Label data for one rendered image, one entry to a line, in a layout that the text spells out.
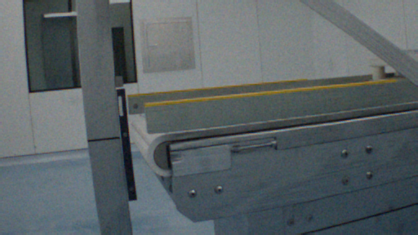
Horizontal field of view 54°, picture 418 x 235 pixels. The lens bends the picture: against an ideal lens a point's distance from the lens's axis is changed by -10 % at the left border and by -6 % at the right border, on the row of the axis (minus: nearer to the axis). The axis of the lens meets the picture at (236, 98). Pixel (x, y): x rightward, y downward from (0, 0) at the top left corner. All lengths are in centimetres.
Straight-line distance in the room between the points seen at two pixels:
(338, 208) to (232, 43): 539
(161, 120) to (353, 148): 26
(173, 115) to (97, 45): 32
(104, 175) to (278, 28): 559
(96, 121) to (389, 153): 48
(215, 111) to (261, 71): 561
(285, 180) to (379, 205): 20
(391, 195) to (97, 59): 53
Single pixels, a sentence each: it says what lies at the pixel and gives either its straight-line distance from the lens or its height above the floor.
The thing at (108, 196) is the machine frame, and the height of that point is 74.
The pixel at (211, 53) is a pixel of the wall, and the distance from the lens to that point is 588.
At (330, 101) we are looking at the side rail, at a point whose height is 90.
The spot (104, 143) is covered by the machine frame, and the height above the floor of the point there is 84.
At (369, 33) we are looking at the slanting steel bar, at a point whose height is 98.
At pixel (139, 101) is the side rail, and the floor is 91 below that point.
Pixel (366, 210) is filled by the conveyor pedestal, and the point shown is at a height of 72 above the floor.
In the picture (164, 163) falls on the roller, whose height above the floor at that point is 85.
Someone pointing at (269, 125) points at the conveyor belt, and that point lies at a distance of 55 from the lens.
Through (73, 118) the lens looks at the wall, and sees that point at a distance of 562.
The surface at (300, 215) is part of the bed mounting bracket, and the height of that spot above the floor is 74.
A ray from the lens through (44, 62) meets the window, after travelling 562.
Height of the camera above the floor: 95
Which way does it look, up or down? 4 degrees down
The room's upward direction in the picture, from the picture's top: 4 degrees counter-clockwise
